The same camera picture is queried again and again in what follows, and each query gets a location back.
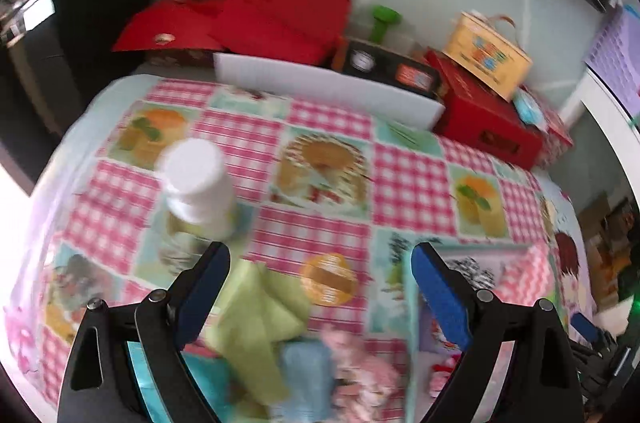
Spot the red patterned box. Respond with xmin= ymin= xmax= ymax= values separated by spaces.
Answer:
xmin=520 ymin=86 xmax=574 ymax=169

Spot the red gift box flap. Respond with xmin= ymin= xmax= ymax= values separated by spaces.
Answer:
xmin=111 ymin=0 xmax=226 ymax=54

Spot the lilac plastic crate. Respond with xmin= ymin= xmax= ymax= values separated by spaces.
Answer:
xmin=585 ymin=3 xmax=640 ymax=114

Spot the yellow-green plastic jar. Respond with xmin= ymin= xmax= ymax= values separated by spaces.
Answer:
xmin=159 ymin=223 xmax=216 ymax=278

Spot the teal plastic box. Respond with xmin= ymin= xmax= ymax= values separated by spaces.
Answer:
xmin=125 ymin=340 xmax=226 ymax=423

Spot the pink floral cloth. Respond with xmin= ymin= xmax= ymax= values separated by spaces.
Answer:
xmin=320 ymin=325 xmax=403 ymax=411

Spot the red carton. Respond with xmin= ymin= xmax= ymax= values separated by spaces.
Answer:
xmin=425 ymin=50 xmax=544 ymax=170

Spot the dark floral box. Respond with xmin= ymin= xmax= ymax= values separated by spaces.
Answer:
xmin=145 ymin=48 xmax=217 ymax=67

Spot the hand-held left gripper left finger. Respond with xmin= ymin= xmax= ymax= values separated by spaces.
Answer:
xmin=57 ymin=241 xmax=232 ymax=423

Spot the red paper gift bag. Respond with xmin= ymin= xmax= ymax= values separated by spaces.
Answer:
xmin=192 ymin=0 xmax=351 ymax=65

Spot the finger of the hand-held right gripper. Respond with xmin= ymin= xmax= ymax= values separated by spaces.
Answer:
xmin=570 ymin=312 xmax=618 ymax=366

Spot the teal storage box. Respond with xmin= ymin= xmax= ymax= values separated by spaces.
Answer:
xmin=402 ymin=243 xmax=544 ymax=423

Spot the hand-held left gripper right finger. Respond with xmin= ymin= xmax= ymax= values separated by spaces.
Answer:
xmin=411 ymin=242 xmax=585 ymax=423

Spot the leopard print scrunchie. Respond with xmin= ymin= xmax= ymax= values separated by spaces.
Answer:
xmin=447 ymin=255 xmax=497 ymax=289

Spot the pink checked tablecloth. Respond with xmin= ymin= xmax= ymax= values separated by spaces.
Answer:
xmin=37 ymin=78 xmax=566 ymax=423

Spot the green capped bottle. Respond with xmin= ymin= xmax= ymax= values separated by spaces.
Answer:
xmin=369 ymin=6 xmax=403 ymax=46

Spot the light green cloth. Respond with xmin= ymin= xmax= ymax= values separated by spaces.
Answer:
xmin=202 ymin=260 xmax=313 ymax=409

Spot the yellow gift box with handle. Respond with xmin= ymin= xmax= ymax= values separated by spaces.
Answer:
xmin=444 ymin=10 xmax=533 ymax=102

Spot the cardboard box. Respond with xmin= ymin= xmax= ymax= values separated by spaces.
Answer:
xmin=577 ymin=193 xmax=640 ymax=310

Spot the black cabinet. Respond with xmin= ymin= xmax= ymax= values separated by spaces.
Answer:
xmin=0 ymin=0 xmax=152 ymax=141

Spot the white capped plastic bottle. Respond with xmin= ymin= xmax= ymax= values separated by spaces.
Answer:
xmin=157 ymin=138 xmax=240 ymax=244

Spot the light blue cloth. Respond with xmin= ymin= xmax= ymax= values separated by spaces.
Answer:
xmin=277 ymin=338 xmax=337 ymax=422

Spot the light blue pouch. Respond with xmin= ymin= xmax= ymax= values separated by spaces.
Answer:
xmin=514 ymin=92 xmax=547 ymax=126

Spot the white foam board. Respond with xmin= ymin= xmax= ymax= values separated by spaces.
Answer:
xmin=213 ymin=52 xmax=446 ymax=130

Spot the white shelf frame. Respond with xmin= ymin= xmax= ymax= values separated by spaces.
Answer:
xmin=580 ymin=68 xmax=640 ymax=184

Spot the black carton with orange label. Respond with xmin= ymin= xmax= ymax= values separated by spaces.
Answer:
xmin=332 ymin=38 xmax=443 ymax=100

